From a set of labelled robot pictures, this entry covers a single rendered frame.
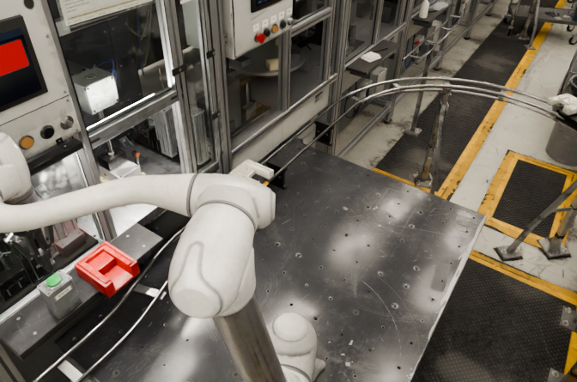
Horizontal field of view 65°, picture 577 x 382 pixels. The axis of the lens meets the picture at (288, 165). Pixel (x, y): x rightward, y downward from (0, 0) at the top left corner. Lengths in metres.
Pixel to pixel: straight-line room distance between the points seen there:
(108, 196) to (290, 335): 0.64
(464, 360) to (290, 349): 1.37
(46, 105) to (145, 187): 0.44
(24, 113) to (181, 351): 0.90
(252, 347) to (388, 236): 1.12
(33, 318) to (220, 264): 0.89
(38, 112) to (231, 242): 0.71
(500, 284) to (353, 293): 1.32
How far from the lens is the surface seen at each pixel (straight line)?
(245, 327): 0.99
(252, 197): 0.95
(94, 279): 1.56
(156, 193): 1.02
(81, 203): 1.05
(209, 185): 0.97
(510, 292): 2.93
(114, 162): 1.84
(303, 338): 1.37
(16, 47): 1.27
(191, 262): 0.83
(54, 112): 1.39
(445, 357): 2.55
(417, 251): 2.00
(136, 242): 1.71
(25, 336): 1.59
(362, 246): 1.97
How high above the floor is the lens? 2.11
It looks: 38 degrees down
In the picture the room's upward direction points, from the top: 2 degrees clockwise
